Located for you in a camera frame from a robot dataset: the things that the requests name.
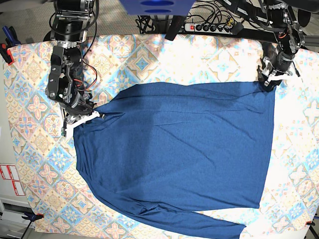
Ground blue clamp upper left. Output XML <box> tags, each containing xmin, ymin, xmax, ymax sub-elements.
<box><xmin>2</xmin><ymin>26</ymin><xmax>21</xmax><ymax>47</ymax></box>

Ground black clamp lower left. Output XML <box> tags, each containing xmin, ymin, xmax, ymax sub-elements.
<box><xmin>21</xmin><ymin>212</ymin><xmax>44</xmax><ymax>222</ymax></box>

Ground patterned tile tablecloth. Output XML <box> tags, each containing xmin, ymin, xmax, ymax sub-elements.
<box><xmin>0</xmin><ymin>34</ymin><xmax>319</xmax><ymax>239</ymax></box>

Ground white power strip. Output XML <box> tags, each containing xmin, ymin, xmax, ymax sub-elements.
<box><xmin>184</xmin><ymin>23</ymin><xmax>232</xmax><ymax>34</ymax></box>

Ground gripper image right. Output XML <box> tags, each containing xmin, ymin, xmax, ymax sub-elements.
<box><xmin>258</xmin><ymin>48</ymin><xmax>299</xmax><ymax>92</ymax></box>

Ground blue long-sleeve T-shirt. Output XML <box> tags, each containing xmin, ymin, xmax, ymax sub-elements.
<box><xmin>73</xmin><ymin>82</ymin><xmax>275</xmax><ymax>239</ymax></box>

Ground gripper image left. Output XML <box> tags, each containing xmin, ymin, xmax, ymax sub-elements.
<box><xmin>61</xmin><ymin>92</ymin><xmax>105</xmax><ymax>138</ymax></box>

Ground black center post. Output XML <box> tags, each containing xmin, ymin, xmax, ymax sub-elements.
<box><xmin>165</xmin><ymin>15</ymin><xmax>186</xmax><ymax>41</ymax></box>

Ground red black clamp left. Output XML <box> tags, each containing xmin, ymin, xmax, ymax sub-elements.
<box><xmin>0</xmin><ymin>43</ymin><xmax>14</xmax><ymax>65</ymax></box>

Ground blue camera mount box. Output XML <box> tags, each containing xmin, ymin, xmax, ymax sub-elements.
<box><xmin>120</xmin><ymin>0</ymin><xmax>195</xmax><ymax>15</ymax></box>

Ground red white label stickers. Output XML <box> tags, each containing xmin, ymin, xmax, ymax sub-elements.
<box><xmin>0</xmin><ymin>164</ymin><xmax>25</xmax><ymax>196</ymax></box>

